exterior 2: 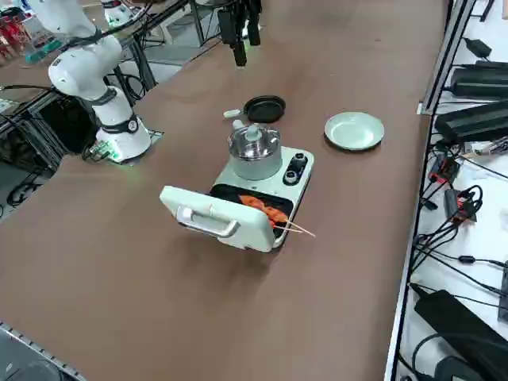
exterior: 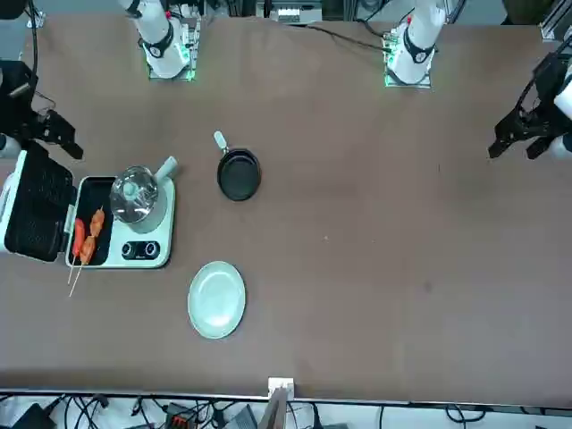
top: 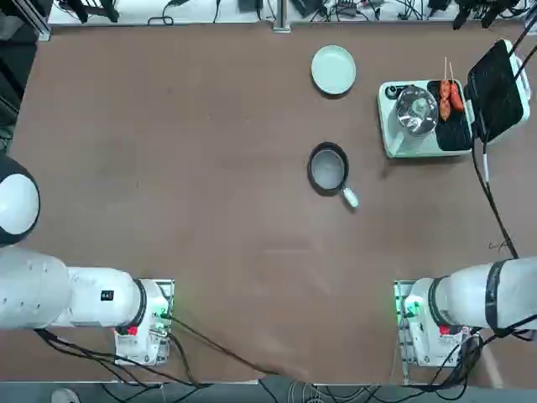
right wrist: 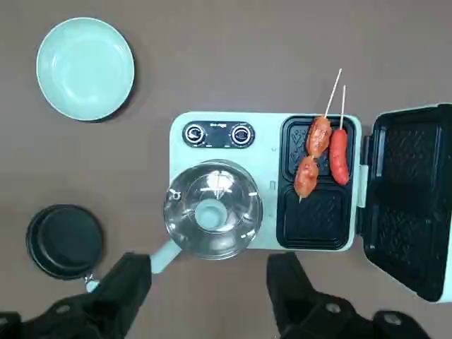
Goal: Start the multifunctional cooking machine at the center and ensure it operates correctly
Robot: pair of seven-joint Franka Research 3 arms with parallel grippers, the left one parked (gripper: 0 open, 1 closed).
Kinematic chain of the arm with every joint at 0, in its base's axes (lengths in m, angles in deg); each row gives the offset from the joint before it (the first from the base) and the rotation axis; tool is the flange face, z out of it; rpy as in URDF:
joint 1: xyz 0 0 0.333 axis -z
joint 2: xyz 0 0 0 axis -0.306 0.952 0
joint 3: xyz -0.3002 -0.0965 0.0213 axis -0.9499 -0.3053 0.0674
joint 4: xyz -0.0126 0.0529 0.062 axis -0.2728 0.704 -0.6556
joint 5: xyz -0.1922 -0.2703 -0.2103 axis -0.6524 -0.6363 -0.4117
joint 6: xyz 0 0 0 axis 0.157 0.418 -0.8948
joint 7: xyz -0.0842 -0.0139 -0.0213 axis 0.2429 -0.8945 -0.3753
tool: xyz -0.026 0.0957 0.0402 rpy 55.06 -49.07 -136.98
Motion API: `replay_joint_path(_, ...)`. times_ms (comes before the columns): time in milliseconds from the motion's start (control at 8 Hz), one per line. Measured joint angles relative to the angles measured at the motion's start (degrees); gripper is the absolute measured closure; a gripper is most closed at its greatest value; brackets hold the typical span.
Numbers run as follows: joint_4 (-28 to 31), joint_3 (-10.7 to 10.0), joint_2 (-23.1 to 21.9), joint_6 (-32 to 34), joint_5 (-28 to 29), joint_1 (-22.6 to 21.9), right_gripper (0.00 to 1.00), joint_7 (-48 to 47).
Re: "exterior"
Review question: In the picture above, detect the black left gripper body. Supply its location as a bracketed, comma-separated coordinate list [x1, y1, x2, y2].
[530, 51, 571, 114]

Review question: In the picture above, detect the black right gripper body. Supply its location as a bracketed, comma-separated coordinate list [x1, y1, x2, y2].
[0, 60, 40, 140]

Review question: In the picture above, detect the mint green cooking machine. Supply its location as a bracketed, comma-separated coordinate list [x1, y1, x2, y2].
[0, 142, 177, 270]

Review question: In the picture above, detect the black grill plate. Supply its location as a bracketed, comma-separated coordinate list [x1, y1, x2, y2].
[69, 176, 119, 266]

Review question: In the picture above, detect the round glass pot lid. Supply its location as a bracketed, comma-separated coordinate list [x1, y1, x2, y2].
[109, 164, 162, 223]

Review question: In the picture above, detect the red sausage skewer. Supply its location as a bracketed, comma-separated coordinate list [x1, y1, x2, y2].
[66, 217, 87, 286]

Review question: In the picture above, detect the orange meat skewer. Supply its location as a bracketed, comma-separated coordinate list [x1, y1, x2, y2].
[68, 205, 105, 298]

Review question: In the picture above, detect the pale green round plate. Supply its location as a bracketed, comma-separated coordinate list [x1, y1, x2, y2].
[187, 260, 248, 340]

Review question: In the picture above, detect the black power adapter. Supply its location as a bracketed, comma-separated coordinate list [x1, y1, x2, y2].
[7, 401, 55, 429]

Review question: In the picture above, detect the black device with red lights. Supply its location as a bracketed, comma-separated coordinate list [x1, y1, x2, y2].
[164, 403, 200, 429]

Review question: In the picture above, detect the grey power adapter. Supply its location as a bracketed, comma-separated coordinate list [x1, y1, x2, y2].
[224, 404, 259, 429]

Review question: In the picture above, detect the mint green pot with handle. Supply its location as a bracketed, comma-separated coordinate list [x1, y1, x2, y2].
[114, 156, 180, 235]

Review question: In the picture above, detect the black frying pan pale handle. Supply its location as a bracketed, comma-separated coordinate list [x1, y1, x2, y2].
[213, 130, 264, 203]

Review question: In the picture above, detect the black cable across table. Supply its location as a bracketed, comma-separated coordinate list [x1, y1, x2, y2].
[305, 23, 388, 51]

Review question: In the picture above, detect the aluminium post with white bracket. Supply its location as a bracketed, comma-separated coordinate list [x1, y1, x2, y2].
[258, 376, 297, 429]

